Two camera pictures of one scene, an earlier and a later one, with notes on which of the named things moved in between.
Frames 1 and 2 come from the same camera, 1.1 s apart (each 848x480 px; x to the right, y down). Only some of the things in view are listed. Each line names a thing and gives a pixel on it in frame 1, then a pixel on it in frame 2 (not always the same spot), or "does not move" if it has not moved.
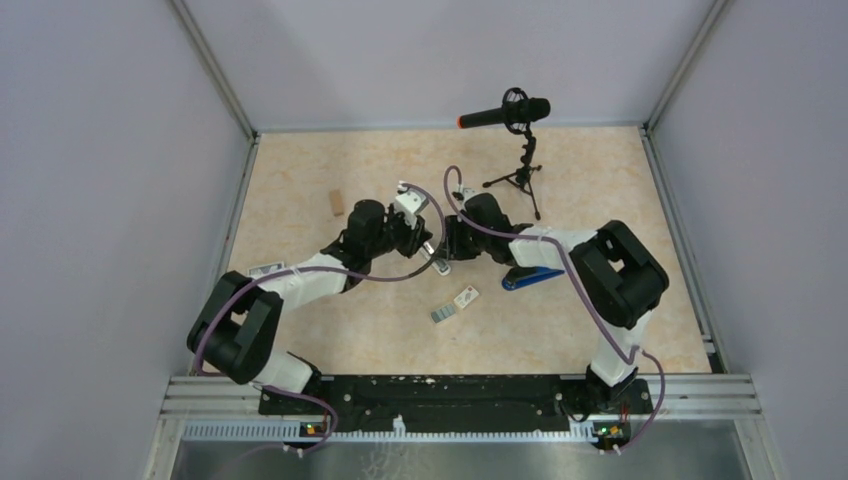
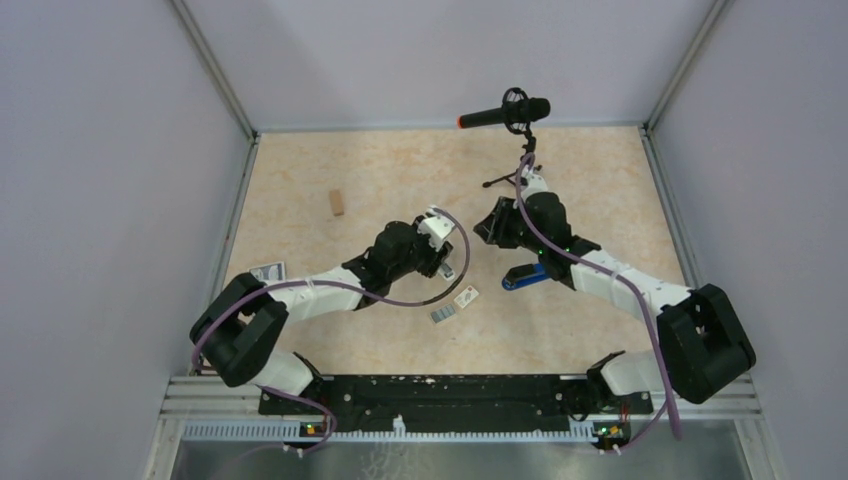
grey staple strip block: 443,313 does not move
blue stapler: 520,276 does not move
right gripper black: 454,250 to 490,229
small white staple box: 466,297 does not move
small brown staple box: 336,202 does not move
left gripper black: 414,237 to 434,259
